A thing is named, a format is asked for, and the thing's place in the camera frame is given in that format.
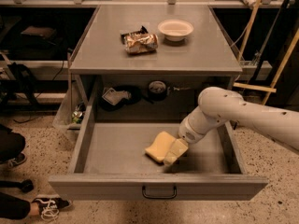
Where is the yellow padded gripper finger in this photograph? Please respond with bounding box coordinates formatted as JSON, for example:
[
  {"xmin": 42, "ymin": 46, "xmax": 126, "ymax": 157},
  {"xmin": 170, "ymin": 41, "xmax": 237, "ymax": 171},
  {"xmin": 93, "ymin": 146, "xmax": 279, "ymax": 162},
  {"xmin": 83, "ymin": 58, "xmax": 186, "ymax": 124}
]
[{"xmin": 164, "ymin": 138, "xmax": 189, "ymax": 165}]

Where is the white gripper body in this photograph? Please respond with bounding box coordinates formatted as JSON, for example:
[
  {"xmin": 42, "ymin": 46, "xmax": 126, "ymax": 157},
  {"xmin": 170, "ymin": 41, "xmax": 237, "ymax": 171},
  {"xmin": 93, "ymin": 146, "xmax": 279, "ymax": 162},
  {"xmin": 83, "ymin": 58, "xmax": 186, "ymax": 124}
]
[{"xmin": 178, "ymin": 106, "xmax": 227, "ymax": 144}]

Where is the yellow sponge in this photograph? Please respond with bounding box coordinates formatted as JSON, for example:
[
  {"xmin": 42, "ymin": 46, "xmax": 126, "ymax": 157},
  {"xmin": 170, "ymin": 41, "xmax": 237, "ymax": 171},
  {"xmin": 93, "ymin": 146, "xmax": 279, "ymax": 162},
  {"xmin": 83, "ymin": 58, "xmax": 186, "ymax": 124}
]
[{"xmin": 145, "ymin": 132, "xmax": 176, "ymax": 163}]

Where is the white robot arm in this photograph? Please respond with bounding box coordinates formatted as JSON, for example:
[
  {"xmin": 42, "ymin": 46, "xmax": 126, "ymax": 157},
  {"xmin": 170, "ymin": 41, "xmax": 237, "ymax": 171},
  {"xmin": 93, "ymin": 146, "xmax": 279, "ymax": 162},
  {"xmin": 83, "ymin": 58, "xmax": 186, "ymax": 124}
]
[{"xmin": 163, "ymin": 87, "xmax": 299, "ymax": 165}]

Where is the grey open top drawer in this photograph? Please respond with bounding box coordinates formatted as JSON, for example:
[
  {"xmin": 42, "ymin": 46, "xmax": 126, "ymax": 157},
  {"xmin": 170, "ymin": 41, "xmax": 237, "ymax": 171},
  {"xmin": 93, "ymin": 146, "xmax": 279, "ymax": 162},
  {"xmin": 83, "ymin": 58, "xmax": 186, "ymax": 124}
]
[{"xmin": 49, "ymin": 106, "xmax": 267, "ymax": 201}]

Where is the grey cabinet counter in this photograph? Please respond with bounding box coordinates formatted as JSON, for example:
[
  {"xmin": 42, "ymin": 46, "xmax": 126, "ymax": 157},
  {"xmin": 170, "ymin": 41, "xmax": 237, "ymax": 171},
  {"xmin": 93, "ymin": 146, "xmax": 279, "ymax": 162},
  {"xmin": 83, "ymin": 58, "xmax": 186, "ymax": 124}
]
[{"xmin": 71, "ymin": 4, "xmax": 242, "ymax": 122}]

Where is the black tape roll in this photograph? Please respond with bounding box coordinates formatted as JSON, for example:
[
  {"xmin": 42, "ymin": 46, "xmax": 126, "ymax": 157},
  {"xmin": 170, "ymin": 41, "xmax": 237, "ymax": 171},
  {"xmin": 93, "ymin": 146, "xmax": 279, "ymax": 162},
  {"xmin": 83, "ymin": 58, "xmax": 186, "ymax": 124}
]
[{"xmin": 148, "ymin": 80, "xmax": 167, "ymax": 101}]

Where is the white bowl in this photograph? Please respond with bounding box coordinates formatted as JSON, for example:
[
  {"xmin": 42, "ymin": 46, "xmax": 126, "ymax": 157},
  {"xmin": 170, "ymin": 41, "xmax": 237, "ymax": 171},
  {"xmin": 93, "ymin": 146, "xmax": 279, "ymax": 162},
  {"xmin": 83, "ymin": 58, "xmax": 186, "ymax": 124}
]
[{"xmin": 158, "ymin": 20, "xmax": 193, "ymax": 42}]

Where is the crumpled chip bag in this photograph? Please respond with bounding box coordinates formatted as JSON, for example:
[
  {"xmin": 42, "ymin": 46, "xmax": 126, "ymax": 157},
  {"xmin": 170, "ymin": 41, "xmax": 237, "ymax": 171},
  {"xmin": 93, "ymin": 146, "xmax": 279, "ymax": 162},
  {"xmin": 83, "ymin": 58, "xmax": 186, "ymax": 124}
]
[{"xmin": 125, "ymin": 34, "xmax": 158, "ymax": 54}]

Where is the green can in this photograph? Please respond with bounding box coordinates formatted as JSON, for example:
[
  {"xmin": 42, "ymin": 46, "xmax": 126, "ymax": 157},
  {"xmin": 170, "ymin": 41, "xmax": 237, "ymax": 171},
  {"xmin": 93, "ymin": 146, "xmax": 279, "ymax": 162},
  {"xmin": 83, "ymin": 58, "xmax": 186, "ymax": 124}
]
[{"xmin": 72, "ymin": 111, "xmax": 84, "ymax": 124}]

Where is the black snack wrapper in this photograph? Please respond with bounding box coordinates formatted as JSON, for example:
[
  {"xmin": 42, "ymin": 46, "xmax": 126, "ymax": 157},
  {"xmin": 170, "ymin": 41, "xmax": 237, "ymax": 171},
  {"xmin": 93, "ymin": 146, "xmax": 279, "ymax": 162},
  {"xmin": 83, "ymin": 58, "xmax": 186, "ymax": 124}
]
[{"xmin": 121, "ymin": 26, "xmax": 148, "ymax": 44}]

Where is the black sneaker near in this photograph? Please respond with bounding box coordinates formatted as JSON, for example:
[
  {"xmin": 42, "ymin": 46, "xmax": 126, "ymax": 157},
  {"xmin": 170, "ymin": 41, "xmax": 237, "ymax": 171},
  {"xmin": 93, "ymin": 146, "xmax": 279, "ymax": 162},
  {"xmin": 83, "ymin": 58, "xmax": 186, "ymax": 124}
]
[{"xmin": 33, "ymin": 195, "xmax": 72, "ymax": 221}]

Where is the black sneaker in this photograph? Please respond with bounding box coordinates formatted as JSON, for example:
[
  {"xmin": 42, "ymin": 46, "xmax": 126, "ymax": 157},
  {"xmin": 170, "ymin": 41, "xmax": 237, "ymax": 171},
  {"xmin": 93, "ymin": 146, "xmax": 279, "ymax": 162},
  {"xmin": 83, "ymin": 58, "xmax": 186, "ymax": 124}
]
[
  {"xmin": 1, "ymin": 153, "xmax": 27, "ymax": 168},
  {"xmin": 33, "ymin": 195, "xmax": 72, "ymax": 221}
]

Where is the wooden stick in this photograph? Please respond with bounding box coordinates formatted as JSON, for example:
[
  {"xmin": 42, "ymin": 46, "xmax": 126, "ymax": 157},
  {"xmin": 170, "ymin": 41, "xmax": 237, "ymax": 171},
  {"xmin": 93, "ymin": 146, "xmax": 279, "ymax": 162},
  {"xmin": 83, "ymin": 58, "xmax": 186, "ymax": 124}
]
[{"xmin": 237, "ymin": 0, "xmax": 262, "ymax": 62}]

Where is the black sneaker far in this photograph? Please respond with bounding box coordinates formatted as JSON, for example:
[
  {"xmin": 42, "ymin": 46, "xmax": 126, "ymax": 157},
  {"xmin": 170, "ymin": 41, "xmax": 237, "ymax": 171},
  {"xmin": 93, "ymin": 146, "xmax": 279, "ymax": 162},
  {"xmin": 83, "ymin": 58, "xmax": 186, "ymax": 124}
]
[{"xmin": 1, "ymin": 153, "xmax": 27, "ymax": 168}]

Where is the black drawer handle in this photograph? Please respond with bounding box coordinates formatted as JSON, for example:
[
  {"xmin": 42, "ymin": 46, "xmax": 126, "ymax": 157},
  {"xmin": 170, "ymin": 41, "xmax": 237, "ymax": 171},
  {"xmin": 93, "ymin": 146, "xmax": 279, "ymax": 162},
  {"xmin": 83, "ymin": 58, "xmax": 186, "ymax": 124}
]
[{"xmin": 142, "ymin": 186, "xmax": 177, "ymax": 200}]

